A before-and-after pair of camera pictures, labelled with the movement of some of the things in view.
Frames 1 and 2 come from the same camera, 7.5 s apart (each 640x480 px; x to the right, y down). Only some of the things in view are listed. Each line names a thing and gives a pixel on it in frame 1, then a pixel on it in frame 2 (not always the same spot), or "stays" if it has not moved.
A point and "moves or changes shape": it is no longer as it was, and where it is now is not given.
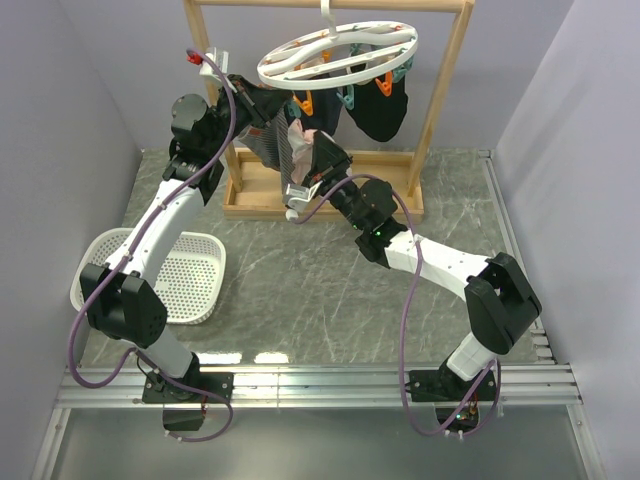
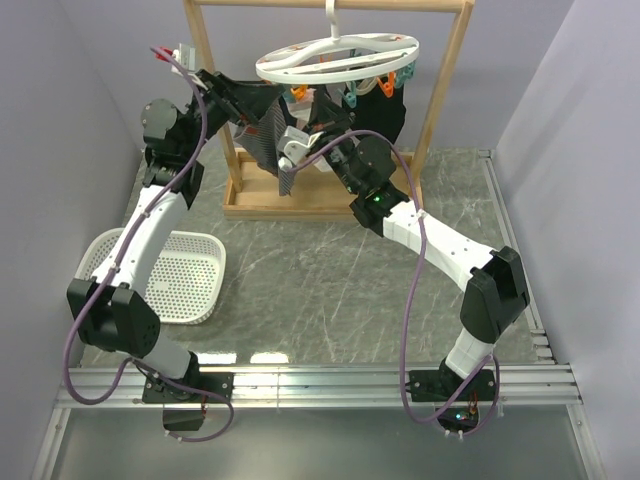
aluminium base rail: x=546 y=385 stays
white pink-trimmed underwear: x=301 y=144 -> x=301 y=109
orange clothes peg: x=387 y=86 stays
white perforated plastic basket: x=188 y=285 stays
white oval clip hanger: x=336 y=51 moves or changes shape
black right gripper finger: x=326 y=153 -> x=323 y=105
